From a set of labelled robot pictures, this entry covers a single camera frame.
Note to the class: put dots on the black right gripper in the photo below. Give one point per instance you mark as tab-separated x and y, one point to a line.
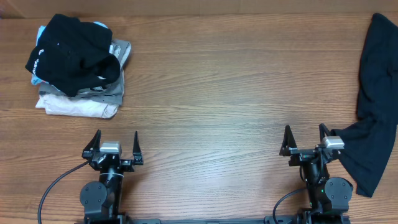
300	155

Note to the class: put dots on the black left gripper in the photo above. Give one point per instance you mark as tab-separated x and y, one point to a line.
137	156

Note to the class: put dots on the dark navy t-shirt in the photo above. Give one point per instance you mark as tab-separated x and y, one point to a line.
369	141

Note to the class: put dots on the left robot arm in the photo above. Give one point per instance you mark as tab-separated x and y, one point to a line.
101	199

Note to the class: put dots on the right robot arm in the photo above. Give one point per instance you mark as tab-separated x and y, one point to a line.
328	196

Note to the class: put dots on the cream folded garment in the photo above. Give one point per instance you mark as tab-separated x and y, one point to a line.
62	105

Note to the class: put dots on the black folded garment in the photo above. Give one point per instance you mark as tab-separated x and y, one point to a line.
73	55

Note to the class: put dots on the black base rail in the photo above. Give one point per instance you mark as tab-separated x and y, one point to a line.
265	220

